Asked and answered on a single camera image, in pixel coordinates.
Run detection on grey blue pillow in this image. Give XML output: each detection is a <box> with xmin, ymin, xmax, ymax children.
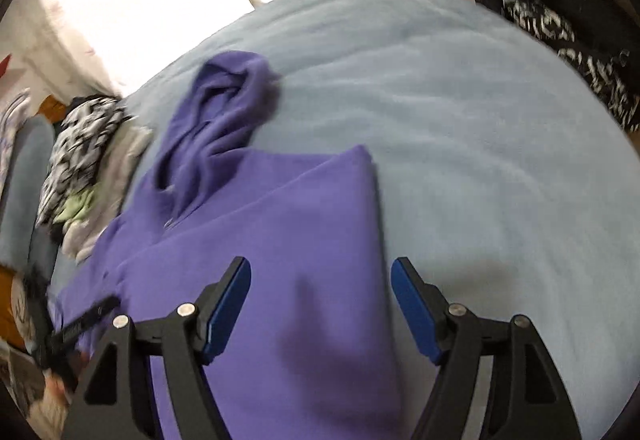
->
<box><xmin>1</xmin><ymin>115</ymin><xmax>58</xmax><ymax>279</ymax></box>

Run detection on black white patterned garment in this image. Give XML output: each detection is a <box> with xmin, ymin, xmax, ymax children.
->
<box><xmin>36</xmin><ymin>96</ymin><xmax>127</xmax><ymax>227</ymax></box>

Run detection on cream folded garment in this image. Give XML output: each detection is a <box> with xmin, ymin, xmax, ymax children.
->
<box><xmin>62</xmin><ymin>121</ymin><xmax>153</xmax><ymax>263</ymax></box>

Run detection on light blue fleece blanket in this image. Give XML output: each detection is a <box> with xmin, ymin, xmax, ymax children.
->
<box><xmin>49</xmin><ymin>0</ymin><xmax>640</xmax><ymax>440</ymax></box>

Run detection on floral patterned pillow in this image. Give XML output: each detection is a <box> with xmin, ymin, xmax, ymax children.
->
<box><xmin>0</xmin><ymin>88</ymin><xmax>32</xmax><ymax>193</ymax></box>

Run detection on black white clothes pile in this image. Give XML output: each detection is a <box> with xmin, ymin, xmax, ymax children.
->
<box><xmin>503</xmin><ymin>0</ymin><xmax>639</xmax><ymax>134</ymax></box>

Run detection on purple hoodie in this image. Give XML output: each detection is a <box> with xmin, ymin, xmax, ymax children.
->
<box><xmin>54</xmin><ymin>52</ymin><xmax>400</xmax><ymax>439</ymax></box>

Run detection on light green folded garment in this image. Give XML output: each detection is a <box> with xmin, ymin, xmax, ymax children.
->
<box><xmin>53</xmin><ymin>188</ymin><xmax>94</xmax><ymax>226</ymax></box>

